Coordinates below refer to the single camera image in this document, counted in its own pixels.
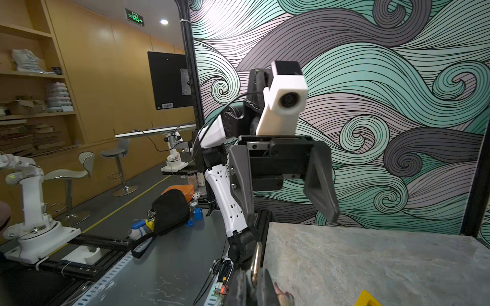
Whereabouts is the yellow plastic triangle frame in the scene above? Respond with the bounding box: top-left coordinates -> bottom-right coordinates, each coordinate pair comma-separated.
355,290 -> 382,306

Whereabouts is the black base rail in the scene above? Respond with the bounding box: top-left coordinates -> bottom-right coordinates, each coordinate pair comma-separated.
33,233 -> 156,281

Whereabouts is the grey bar stool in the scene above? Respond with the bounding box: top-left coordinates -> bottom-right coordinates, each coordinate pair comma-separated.
100,138 -> 139,197
44,152 -> 95,227

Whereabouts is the white perforated cable duct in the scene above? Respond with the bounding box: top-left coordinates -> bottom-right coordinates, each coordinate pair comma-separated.
70,252 -> 133,306

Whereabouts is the black wall monitor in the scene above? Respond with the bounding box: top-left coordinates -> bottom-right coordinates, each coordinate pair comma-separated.
148,52 -> 193,110

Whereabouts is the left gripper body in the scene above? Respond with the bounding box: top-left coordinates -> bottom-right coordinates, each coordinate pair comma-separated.
238,135 -> 318,191

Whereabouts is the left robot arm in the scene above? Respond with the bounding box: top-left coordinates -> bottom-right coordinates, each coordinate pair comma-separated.
193,61 -> 340,264

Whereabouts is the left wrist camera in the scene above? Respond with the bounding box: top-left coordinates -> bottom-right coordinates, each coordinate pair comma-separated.
255,61 -> 308,136

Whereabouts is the orange case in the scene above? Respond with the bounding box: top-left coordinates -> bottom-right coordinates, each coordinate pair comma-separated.
160,184 -> 195,203

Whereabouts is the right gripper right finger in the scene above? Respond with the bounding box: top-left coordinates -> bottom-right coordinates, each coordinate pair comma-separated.
256,269 -> 280,306

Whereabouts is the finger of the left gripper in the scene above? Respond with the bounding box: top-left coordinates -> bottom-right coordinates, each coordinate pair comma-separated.
228,144 -> 256,227
303,141 -> 340,223

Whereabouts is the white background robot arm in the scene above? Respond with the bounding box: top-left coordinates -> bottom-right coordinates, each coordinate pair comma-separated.
1,154 -> 81,265

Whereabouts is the black pouch bag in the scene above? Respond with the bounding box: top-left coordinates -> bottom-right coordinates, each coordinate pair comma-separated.
129,189 -> 191,259

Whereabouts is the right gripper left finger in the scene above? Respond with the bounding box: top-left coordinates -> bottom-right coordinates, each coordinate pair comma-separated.
223,270 -> 253,306

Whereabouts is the red white plush keychain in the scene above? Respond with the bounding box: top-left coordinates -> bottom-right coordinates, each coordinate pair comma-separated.
277,292 -> 295,306

